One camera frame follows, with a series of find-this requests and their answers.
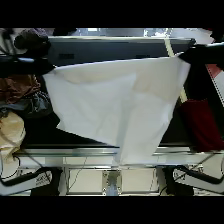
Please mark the white shirt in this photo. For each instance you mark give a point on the white shirt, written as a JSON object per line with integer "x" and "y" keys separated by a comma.
{"x": 116, "y": 110}

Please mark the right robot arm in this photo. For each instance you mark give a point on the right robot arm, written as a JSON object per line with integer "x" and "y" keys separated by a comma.
{"x": 206, "y": 53}

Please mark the grey garment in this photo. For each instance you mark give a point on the grey garment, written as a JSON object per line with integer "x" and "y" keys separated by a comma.
{"x": 33, "y": 106}

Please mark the dark red garment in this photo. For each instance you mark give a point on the dark red garment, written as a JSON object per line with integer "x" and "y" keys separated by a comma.
{"x": 203, "y": 126}

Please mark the brown garment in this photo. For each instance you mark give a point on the brown garment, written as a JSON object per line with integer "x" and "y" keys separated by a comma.
{"x": 18, "y": 88}

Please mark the cream garment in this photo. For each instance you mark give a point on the cream garment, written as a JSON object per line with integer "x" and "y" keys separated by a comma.
{"x": 11, "y": 133}

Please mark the silver frame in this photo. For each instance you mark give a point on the silver frame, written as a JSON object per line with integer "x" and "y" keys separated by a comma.
{"x": 83, "y": 152}

